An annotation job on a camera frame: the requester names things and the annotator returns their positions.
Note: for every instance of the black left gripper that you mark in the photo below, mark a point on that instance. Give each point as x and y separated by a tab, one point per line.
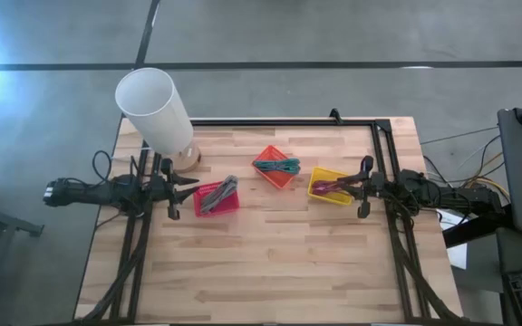
163	188

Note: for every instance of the grey utensils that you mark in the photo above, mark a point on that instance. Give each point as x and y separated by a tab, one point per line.
211	204

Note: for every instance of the black cart beam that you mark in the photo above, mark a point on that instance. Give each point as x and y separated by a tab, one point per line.
478	228

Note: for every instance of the black frame clamp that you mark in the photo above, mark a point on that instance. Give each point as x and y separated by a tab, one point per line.
335	116

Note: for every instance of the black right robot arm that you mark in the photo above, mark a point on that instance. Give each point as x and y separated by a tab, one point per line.
447	194

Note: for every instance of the yellow plastic basket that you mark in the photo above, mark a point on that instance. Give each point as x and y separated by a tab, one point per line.
333	199

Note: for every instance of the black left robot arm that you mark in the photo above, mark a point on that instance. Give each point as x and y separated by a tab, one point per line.
93	192

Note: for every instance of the orange plastic basket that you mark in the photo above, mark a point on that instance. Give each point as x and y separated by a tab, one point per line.
279	180

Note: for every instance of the red plastic basket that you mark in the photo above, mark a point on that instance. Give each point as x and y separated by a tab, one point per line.
229	209

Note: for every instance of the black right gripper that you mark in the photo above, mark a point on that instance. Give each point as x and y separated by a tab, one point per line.
374	186

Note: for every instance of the white cylindrical table lamp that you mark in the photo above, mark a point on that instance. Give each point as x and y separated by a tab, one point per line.
152	108

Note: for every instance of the black stand leg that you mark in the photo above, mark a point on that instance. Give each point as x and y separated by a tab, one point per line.
2	222

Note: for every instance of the white paper sheet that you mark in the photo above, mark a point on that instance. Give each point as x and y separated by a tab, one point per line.
458	258

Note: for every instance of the black aluminium table frame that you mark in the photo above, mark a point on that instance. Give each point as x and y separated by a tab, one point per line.
381	145

